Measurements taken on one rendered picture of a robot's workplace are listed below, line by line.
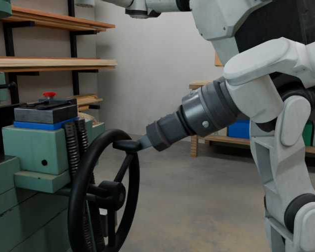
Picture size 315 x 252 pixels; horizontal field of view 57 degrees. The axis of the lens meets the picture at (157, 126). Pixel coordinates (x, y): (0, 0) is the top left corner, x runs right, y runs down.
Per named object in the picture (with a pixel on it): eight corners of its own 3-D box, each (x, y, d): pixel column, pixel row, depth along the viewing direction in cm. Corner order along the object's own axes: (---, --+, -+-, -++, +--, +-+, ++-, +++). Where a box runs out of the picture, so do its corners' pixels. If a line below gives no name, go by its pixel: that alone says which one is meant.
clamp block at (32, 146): (57, 176, 58) (53, 132, 56) (3, 168, 62) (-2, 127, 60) (95, 154, 72) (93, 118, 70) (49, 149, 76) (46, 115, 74)
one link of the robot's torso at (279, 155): (298, 206, 109) (281, 84, 97) (335, 232, 92) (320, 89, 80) (261, 219, 107) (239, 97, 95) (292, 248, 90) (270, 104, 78)
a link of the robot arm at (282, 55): (243, 117, 53) (324, 91, 45) (219, 81, 48) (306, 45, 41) (243, 94, 57) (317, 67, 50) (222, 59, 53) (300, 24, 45)
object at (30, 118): (54, 130, 57) (51, 102, 56) (10, 126, 61) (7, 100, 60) (89, 118, 70) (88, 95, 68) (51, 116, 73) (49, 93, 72)
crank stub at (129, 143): (142, 151, 60) (137, 154, 58) (117, 148, 62) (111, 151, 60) (142, 139, 60) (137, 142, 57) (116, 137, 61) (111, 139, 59)
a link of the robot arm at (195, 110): (162, 165, 53) (221, 139, 49) (137, 119, 53) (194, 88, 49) (179, 147, 65) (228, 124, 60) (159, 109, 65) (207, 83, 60)
